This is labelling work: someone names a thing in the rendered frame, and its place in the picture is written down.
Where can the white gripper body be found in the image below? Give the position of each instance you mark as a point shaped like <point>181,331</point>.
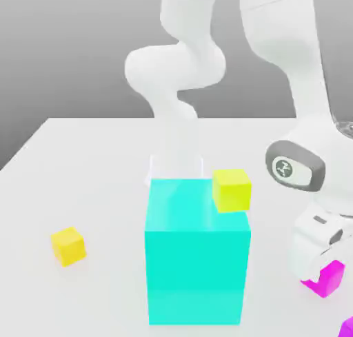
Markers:
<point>305,259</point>

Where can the small magenta cube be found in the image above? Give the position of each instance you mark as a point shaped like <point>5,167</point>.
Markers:
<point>331,283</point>
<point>348,328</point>

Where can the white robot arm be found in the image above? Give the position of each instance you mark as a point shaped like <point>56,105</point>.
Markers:
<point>176,66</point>

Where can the small lime yellow cube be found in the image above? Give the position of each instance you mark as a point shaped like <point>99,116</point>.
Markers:
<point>233,193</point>

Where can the large cyan box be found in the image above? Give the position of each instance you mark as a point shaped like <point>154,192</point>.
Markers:
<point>195,259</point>

